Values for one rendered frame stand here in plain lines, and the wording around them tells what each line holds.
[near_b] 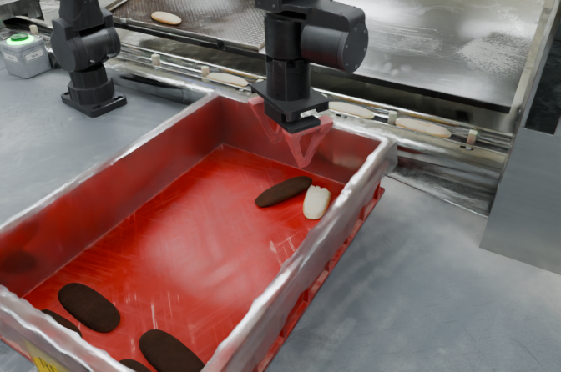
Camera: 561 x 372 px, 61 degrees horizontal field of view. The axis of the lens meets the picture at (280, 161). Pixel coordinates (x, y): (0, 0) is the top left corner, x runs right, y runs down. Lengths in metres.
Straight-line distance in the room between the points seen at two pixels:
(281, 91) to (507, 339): 0.39
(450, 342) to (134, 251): 0.40
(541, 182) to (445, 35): 0.57
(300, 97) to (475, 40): 0.59
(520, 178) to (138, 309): 0.48
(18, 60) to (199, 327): 0.84
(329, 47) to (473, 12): 0.74
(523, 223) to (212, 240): 0.40
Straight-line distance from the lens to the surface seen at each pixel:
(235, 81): 1.01
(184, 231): 0.68
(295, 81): 0.60
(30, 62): 1.24
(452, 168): 0.80
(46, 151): 0.94
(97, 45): 0.97
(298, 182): 0.73
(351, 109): 0.90
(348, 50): 0.54
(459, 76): 1.00
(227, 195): 0.73
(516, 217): 0.66
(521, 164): 0.62
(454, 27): 1.16
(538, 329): 0.64
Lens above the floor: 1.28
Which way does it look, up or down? 35 degrees down
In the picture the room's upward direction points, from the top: straight up
